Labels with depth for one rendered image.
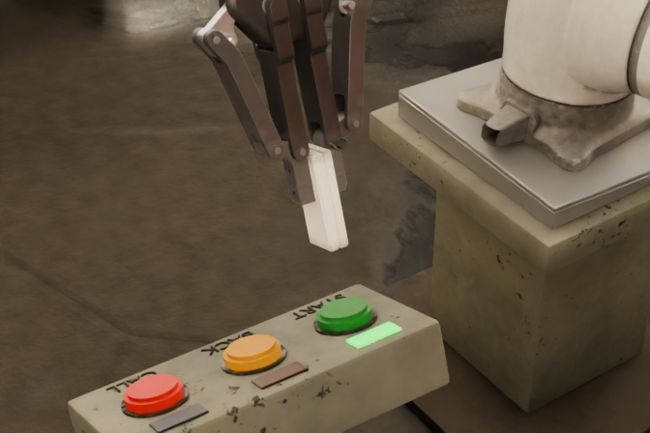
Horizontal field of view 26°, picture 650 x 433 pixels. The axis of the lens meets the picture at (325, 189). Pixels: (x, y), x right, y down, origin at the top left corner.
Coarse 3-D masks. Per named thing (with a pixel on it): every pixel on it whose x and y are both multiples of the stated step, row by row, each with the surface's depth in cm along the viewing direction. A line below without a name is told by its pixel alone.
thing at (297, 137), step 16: (272, 0) 90; (272, 16) 90; (288, 16) 91; (272, 32) 91; (288, 32) 91; (256, 48) 93; (272, 48) 93; (288, 48) 91; (272, 64) 92; (288, 64) 92; (272, 80) 93; (288, 80) 92; (272, 96) 94; (288, 96) 92; (272, 112) 94; (288, 112) 93; (288, 128) 93; (304, 128) 93; (304, 144) 94
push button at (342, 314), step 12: (336, 300) 101; (348, 300) 100; (360, 300) 100; (324, 312) 99; (336, 312) 99; (348, 312) 98; (360, 312) 98; (372, 312) 100; (324, 324) 98; (336, 324) 98; (348, 324) 98; (360, 324) 98
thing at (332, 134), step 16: (304, 0) 91; (320, 0) 91; (304, 16) 92; (320, 16) 92; (320, 32) 92; (304, 48) 93; (320, 48) 93; (304, 64) 94; (320, 64) 93; (304, 80) 95; (320, 80) 93; (304, 96) 95; (320, 96) 94; (320, 112) 94; (336, 112) 94; (336, 128) 95; (336, 144) 94
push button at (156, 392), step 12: (132, 384) 94; (144, 384) 93; (156, 384) 93; (168, 384) 93; (180, 384) 93; (132, 396) 92; (144, 396) 92; (156, 396) 91; (168, 396) 92; (180, 396) 92; (132, 408) 92; (144, 408) 91; (156, 408) 91
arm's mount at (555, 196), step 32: (416, 96) 165; (448, 96) 165; (416, 128) 165; (448, 128) 160; (480, 128) 160; (480, 160) 156; (512, 160) 155; (544, 160) 155; (608, 160) 156; (640, 160) 156; (512, 192) 153; (544, 192) 150; (576, 192) 151; (608, 192) 152
